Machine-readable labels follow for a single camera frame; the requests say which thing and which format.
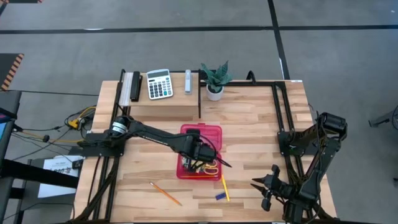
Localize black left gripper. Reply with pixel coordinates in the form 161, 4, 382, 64
183, 134, 233, 172

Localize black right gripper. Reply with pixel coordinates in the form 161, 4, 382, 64
250, 164, 293, 212

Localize colourful rainbow toys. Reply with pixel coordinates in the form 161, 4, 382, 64
201, 160, 220, 175

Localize orange pencil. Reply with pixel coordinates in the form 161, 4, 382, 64
180, 174, 219, 179
149, 182, 183, 207

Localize Crayola crayon box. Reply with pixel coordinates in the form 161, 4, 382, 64
182, 157, 203, 174

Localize yellow pencil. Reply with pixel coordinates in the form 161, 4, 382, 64
221, 174, 231, 202

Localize pink plastic pencil case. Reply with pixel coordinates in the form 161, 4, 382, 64
176, 123, 223, 182

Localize white plant pot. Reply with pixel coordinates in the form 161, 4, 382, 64
206, 83, 224, 101

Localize wooden shelf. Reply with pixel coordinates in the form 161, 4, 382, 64
119, 72, 200, 118

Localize grey stapler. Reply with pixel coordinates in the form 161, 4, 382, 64
184, 69, 193, 95

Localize green leafy plant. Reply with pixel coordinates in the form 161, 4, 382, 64
200, 60, 233, 94

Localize white desk calculator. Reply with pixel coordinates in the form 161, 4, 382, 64
146, 68, 174, 101

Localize black stapler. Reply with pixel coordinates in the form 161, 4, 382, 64
129, 70, 143, 103

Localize grey tripod stand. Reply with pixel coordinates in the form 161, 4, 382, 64
368, 105, 398, 130

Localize white paper sheet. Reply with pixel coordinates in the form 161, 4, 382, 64
37, 155, 83, 199

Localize hazard striped floor mat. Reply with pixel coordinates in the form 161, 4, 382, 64
0, 52, 25, 91

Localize black metal table frame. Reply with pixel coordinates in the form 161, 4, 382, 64
71, 68, 340, 224

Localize yellow cable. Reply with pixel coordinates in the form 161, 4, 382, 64
18, 105, 98, 144

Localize black floor cable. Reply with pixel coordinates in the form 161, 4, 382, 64
12, 124, 81, 162

